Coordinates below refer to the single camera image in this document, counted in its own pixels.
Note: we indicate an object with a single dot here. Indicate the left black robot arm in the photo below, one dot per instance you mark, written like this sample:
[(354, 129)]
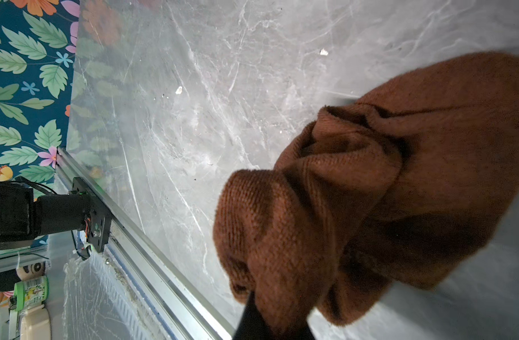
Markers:
[(24, 218)]

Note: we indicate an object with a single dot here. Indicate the brown cloth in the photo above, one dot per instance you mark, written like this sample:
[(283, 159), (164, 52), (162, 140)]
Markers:
[(402, 185)]

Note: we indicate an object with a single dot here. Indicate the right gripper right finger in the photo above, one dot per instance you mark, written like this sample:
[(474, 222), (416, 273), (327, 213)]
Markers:
[(306, 334)]

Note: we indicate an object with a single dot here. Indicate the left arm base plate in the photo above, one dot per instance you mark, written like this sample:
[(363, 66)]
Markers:
[(98, 216)]

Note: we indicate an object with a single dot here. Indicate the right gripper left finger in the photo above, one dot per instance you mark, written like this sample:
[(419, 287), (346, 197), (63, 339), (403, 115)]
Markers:
[(252, 325)]

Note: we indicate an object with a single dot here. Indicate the green labelled bottle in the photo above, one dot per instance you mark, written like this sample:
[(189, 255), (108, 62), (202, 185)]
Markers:
[(31, 293)]

